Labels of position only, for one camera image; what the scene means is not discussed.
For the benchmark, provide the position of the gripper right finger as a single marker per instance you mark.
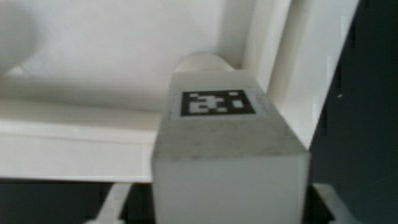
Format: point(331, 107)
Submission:
point(338, 213)

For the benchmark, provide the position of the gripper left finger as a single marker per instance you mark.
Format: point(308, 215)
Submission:
point(109, 214)

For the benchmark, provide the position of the white leg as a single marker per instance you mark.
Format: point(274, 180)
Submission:
point(230, 161)

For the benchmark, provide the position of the white square tabletop tray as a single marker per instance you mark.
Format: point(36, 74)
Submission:
point(89, 53)

